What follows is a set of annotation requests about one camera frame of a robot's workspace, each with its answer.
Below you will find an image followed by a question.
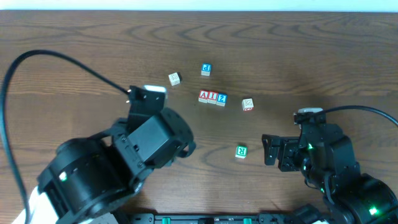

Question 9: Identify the blue number 2 block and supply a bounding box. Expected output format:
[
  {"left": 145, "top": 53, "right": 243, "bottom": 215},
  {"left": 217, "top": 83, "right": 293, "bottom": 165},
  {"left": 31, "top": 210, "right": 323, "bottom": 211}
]
[{"left": 216, "top": 93, "right": 228, "bottom": 106}]

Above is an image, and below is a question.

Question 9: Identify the wooden block red side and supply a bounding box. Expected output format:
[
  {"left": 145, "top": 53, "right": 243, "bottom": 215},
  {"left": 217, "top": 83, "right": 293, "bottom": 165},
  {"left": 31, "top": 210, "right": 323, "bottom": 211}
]
[{"left": 242, "top": 98, "right": 254, "bottom": 111}]

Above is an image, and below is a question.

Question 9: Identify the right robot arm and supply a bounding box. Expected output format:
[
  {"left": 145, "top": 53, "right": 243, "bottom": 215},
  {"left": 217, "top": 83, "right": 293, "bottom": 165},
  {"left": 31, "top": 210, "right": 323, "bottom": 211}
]
[{"left": 262, "top": 113, "right": 397, "bottom": 223}]

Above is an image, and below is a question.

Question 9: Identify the plain wooden block top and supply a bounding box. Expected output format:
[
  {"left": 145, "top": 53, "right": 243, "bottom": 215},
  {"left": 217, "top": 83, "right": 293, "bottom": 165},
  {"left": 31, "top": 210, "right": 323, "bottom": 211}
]
[{"left": 169, "top": 72, "right": 181, "bottom": 86}]

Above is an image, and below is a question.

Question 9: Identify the red letter I block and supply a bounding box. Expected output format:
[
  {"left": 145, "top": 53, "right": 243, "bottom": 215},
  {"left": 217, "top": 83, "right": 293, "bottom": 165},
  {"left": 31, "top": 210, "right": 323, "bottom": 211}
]
[{"left": 207, "top": 91, "right": 218, "bottom": 104}]

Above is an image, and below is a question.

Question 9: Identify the red letter A block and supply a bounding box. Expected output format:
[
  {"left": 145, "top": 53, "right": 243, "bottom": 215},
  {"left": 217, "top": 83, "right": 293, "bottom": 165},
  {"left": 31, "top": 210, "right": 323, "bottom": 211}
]
[{"left": 198, "top": 90, "right": 209, "bottom": 103}]

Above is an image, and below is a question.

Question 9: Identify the blue letter P block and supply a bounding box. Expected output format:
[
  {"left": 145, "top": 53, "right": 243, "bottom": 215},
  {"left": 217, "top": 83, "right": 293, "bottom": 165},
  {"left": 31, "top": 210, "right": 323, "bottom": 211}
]
[{"left": 201, "top": 63, "right": 211, "bottom": 77}]

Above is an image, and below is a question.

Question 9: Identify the left black cable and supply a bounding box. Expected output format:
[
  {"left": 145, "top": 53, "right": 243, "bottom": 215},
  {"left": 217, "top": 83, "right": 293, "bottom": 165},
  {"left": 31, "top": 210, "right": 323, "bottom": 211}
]
[{"left": 0, "top": 49, "right": 131, "bottom": 224}]

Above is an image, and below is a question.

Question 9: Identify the green letter R block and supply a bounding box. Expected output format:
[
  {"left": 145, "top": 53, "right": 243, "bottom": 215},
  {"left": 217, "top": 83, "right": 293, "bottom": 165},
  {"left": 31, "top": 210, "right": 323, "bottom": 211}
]
[{"left": 235, "top": 146, "right": 248, "bottom": 159}]

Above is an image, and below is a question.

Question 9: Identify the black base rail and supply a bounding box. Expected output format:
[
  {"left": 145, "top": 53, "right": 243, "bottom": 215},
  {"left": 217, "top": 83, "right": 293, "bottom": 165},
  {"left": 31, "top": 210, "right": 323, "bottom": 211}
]
[{"left": 113, "top": 212, "right": 319, "bottom": 224}]

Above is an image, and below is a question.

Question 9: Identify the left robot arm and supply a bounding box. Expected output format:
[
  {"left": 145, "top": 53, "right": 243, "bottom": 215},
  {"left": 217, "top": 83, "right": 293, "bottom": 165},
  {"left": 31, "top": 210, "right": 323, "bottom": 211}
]
[{"left": 16, "top": 86, "right": 195, "bottom": 223}]

